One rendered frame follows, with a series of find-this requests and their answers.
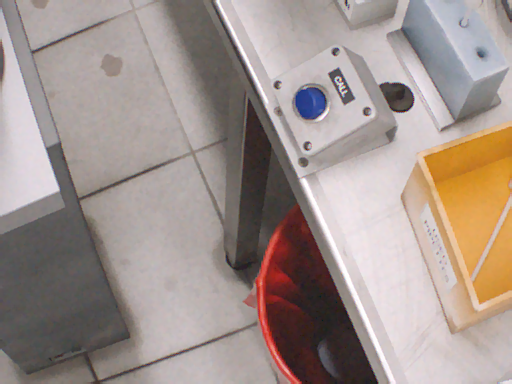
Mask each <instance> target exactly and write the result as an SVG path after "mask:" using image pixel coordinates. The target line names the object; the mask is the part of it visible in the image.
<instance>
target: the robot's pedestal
mask: <svg viewBox="0 0 512 384"><path fill-rule="evenodd" d="M0 3H1V5H2V9H3V13H4V14H5V16H4V17H5V18H6V22H7V24H8V25H7V26H8V28H9V32H10V33H11V34H10V36H11V37H12V41H13V45H14V47H15V51H16V55H17V58H18V62H19V63H20V65H19V66H20V67H21V71H22V74H23V78H24V79H25V81H24V82H25V83H26V87H27V90H28V94H29V96H30V100H31V102H32V106H33V109H34V113H35V115H36V119H37V121H38V125H39V127H40V131H41V134H42V136H43V140H44V142H45V147H46V149H47V151H48V155H49V158H50V162H51V164H52V167H53V171H54V173H55V175H56V177H57V182H58V184H59V186H60V190H61V193H62V196H63V197H64V202H65V204H66V206H65V207H64V208H62V209H60V210H58V211H53V212H52V213H49V214H48V215H46V216H43V217H39V218H38V219H36V220H34V221H32V222H28V223H26V224H24V225H22V226H21V227H16V228H15V229H12V230H11V231H9V232H8V231H7V232H5V233H3V234H1V235H0V349H1V350H2V351H3V352H4V353H6V354H7V356H8V357H9V358H10V359H12V360H13V361H14V362H15V364H16V365H18V366H19V367H20V368H21V369H22V370H23V371H24V372H25V373H26V374H27V375H28V374H30V373H31V374H32V373H33V372H37V371H38V370H42V369H44V368H48V367H50V366H53V365H55V364H56V365H57V364H59V363H61V362H64V361H66V360H67V361H68V360H70V359H74V358H75V357H77V356H78V357H79V356H81V355H83V354H84V355H85V354H87V353H89V352H93V351H94V350H98V349H101V348H104V347H106V346H108V345H109V346H110V345H112V344H114V343H117V342H120V341H121V340H122V341H124V340H126V339H128V338H130V337H131V336H130V334H129V332H128V329H127V327H126V325H125V322H124V320H123V318H122V315H121V313H120V311H119V308H118V306H117V304H116V301H115V299H114V296H113V294H112V291H111V288H110V284H109V282H108V279H107V276H106V275H105V272H104V269H103V267H102V265H101V262H100V259H99V255H98V252H97V249H96V247H95V245H94V242H93V240H92V237H91V232H90V230H89V227H88V225H87V223H86V220H85V215H84V213H83V210H82V208H81V205H80V200H79V198H78V196H77V193H76V189H75V186H74V183H73V181H72V176H71V173H70V171H69V166H68V164H67V161H66V159H65V158H66V157H65V154H64V151H63V147H62V143H61V140H60V136H59V134H58V130H57V127H56V126H55V121H54V119H53V115H52V113H51V109H50V107H49V105H48V100H47V99H46V97H47V96H46V95H45V92H44V91H45V90H44V88H43V86H42V85H43V84H42V82H41V78H40V76H39V72H38V70H37V66H36V64H35V60H34V56H33V54H32V50H31V48H30V44H29V40H28V38H27V35H26V33H25V32H26V31H25V29H24V25H23V23H22V22H23V21H22V19H21V15H20V14H19V13H20V12H19V10H18V6H17V3H16V0H0Z"/></svg>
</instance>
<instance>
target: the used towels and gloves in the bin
mask: <svg viewBox="0 0 512 384"><path fill-rule="evenodd" d="M324 327H325V328H326V329H327V332H328V333H329V334H328V335H327V336H326V337H325V339H324V340H321V341H320V342H319V343H318V346H317V351H318V356H319V360H320V361H321V363H322V365H323V366H324V369H325V370H326V371H327V372H328V373H329V374H330V376H332V377H333V378H334V379H335V381H336V383H338V384H379V382H378V381H377V378H376V375H375V374H374V371H373V369H372V367H371V363H370V362H369V360H368V359H367V358H368V357H367V355H366V353H365V351H364V348H363V346H362V344H361V341H360V339H359V337H358V336H357V332H356V330H355V328H354V327H353V326H352V325H350V324H348V323H344V322H341V321H339V320H331V319H328V318H326V320H325V322H324Z"/></svg>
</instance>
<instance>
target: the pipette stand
mask: <svg viewBox="0 0 512 384"><path fill-rule="evenodd" d="M463 1H464V0H409V2H408V7H407V9H406V13H405V15H404V20H403V22H402V26H401V28H400V29H397V30H394V31H390V32H389V33H387V34H386V38H387V40H388V42H389V44H391V46H392V48H393V50H394V51H395V52H396V54H397V56H398V57H399V60H400V62H401V63H402V65H403V67H404V68H405V70H406V71H407V73H408V75H409V77H410V79H411V81H412V83H413V84H414V85H415V87H416V89H417V91H418V92H419V93H420V97H421V99H422V100H423V102H424V103H425V105H426V107H427V108H428V111H429V113H430V115H431V116H432V118H433V119H434V121H435V124H436V126H437V127H438V129H439V131H442V130H444V129H445V128H449V127H451V126H452V125H455V124H458V123H459V122H462V121H463V120H467V119H469V118H470V117H474V116H476V115H477V114H479V113H482V112H484V111H486V110H489V109H491V108H493V107H496V106H498V105H499V104H501V99H500V97H499V96H498V94H497V91H498V89H499V87H500V85H501V83H502V82H503V79H504V78H505V76H506V74H507V72H508V70H509V68H510V65H509V64H508V62H507V59H506V58H505V56H504V54H502V51H501V49H500V48H499V46H498V44H497V43H496V40H495V39H494V38H493V36H492V35H491V33H490V30H489V29H488V28H487V26H486V25H485V23H484V21H483V19H482V18H481V16H480V15H479V14H478V11H477V10H473V11H472V12H471V13H472V14H471V15H470V18H469V20H468V23H467V24H466V27H465V28H464V27H462V26H460V24H461V21H462V19H463V16H464V15H465V12H466V10H467V8H466V6H465V4H464V2H463Z"/></svg>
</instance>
